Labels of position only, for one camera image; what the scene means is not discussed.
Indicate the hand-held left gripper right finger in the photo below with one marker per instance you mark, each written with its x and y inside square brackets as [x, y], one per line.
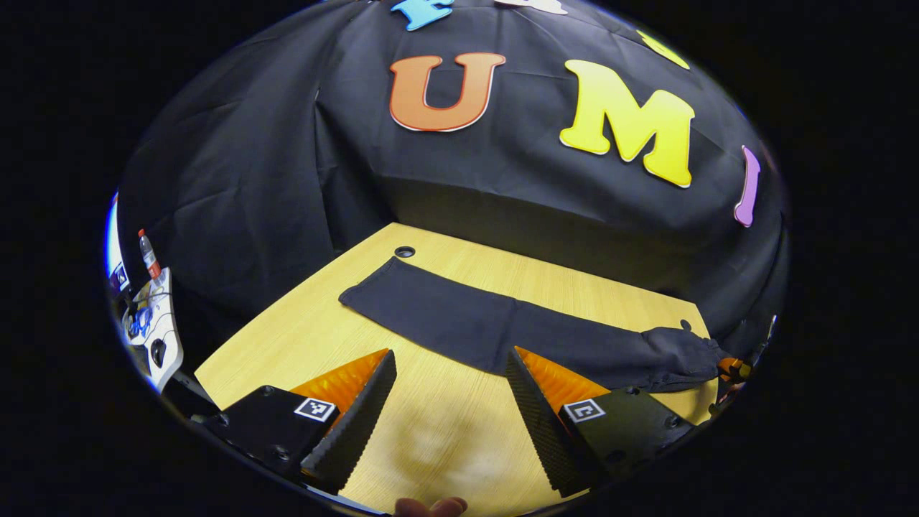
[546, 427]

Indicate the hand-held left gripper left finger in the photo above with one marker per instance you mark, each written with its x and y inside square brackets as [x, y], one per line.
[352, 427]

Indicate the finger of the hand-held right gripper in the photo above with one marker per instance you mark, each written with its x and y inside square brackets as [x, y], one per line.
[736, 369]

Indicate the dark grey jeans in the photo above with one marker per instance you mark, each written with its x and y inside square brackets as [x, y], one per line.
[459, 319]

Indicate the black computer mouse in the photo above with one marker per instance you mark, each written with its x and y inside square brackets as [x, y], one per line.
[158, 352]

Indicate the white side table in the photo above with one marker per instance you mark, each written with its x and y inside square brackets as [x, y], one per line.
[169, 327]

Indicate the black backdrop cloth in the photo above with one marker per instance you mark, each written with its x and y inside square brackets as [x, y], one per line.
[287, 179]

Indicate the plastic bottle red label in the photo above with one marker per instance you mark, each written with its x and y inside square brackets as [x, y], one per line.
[149, 255]

